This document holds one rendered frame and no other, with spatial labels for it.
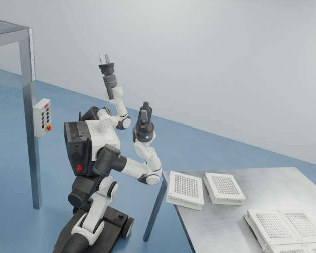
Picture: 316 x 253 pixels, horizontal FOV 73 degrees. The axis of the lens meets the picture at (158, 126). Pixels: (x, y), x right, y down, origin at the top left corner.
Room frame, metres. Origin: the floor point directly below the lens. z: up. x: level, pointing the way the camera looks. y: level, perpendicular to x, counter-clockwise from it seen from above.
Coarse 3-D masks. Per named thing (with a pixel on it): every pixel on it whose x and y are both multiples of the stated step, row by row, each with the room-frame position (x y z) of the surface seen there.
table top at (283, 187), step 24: (264, 168) 1.74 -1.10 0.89; (288, 168) 1.86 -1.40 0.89; (264, 192) 1.38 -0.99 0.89; (288, 192) 1.47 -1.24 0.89; (312, 192) 1.56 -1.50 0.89; (192, 216) 0.95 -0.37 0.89; (216, 216) 1.01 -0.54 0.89; (240, 216) 1.06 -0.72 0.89; (312, 216) 1.26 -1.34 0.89; (192, 240) 0.79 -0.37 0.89; (216, 240) 0.83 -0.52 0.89; (240, 240) 0.87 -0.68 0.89
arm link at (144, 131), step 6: (150, 108) 0.87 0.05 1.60; (150, 114) 0.84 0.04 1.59; (138, 120) 0.80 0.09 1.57; (150, 120) 0.82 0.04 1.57; (138, 126) 0.78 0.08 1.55; (144, 126) 0.77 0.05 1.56; (150, 126) 0.84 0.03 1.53; (138, 132) 0.82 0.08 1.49; (144, 132) 0.83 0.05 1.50; (150, 132) 0.84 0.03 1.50; (144, 138) 0.83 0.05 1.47
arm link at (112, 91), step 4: (116, 80) 1.40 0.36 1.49; (108, 84) 1.35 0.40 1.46; (112, 84) 1.36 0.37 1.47; (116, 84) 1.38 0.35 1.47; (108, 88) 1.32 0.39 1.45; (112, 88) 1.36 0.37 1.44; (116, 88) 1.38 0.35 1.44; (120, 88) 1.39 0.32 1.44; (108, 92) 1.32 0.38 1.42; (112, 92) 1.34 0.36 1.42; (116, 92) 1.36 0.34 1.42; (120, 92) 1.37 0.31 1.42; (108, 96) 1.33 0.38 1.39; (112, 96) 1.33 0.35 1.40; (116, 96) 1.37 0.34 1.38
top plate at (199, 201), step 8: (184, 176) 1.23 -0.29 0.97; (192, 176) 1.25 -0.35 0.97; (176, 184) 1.12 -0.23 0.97; (200, 184) 1.19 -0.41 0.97; (168, 192) 1.03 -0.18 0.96; (176, 192) 1.05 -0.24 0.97; (200, 192) 1.11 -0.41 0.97; (184, 200) 1.01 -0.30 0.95; (192, 200) 1.02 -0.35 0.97; (200, 200) 1.04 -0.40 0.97
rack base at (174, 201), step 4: (168, 176) 1.25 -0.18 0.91; (168, 180) 1.19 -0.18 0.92; (168, 184) 1.15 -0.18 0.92; (168, 188) 1.11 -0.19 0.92; (168, 200) 1.01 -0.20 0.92; (172, 200) 1.02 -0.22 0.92; (176, 200) 1.03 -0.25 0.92; (180, 200) 1.03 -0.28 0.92; (176, 204) 1.01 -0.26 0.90; (180, 204) 1.01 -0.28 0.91; (184, 204) 1.01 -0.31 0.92; (188, 204) 1.02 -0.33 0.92; (192, 204) 1.03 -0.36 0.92; (196, 204) 1.04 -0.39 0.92; (192, 208) 1.01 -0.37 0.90; (196, 208) 1.01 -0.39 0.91; (200, 208) 1.02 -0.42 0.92
